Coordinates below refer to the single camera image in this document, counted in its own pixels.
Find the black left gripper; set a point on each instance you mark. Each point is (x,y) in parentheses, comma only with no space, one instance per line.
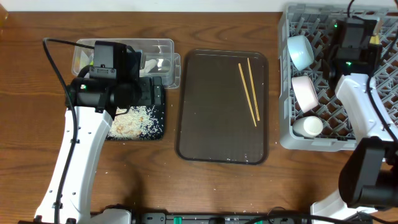
(152,91)

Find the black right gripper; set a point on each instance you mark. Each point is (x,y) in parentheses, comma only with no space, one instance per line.
(354,50)

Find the yellow plate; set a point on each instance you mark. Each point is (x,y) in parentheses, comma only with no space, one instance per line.
(374,40)

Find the white tissue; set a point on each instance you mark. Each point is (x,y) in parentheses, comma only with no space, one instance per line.
(148,66)

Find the light blue bowl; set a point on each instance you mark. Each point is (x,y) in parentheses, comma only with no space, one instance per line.
(300,51)

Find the white pink bowl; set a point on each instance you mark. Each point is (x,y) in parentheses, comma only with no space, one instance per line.
(305,93)

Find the white paper cup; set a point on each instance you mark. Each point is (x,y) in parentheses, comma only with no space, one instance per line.
(308,127)

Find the wooden chopstick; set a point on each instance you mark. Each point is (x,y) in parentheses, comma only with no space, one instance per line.
(247,94)
(253,90)

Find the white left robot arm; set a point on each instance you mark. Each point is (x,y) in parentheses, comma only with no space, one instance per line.
(91,109)

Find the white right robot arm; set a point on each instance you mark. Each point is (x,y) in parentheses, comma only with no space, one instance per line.
(368,181)

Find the clear plastic waste bin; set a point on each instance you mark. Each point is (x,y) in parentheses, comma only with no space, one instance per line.
(162,50)

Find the black food waste tray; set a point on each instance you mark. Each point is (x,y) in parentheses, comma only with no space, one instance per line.
(155,130)

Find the grey dishwasher rack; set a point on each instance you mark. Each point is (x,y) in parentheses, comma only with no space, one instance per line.
(316,22)

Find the pile of rice and peanuts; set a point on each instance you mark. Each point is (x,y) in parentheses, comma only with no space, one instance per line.
(133,123)

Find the dark brown serving tray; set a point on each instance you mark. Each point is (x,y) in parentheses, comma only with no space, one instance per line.
(215,123)

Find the black rail at table edge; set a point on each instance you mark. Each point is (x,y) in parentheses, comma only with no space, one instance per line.
(201,218)

